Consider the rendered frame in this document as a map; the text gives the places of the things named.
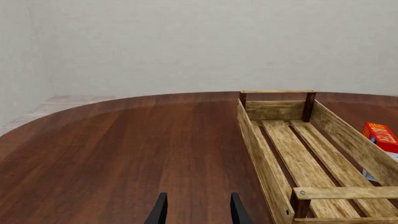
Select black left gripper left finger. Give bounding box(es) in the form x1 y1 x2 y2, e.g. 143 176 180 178
144 192 169 224

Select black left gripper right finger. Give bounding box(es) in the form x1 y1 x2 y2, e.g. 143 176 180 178
230 192 254 224

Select wooden slat tray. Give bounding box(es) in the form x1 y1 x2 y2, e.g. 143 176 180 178
236 90 398 224

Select red butter box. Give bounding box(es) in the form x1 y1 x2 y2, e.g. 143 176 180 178
361 121 398 154

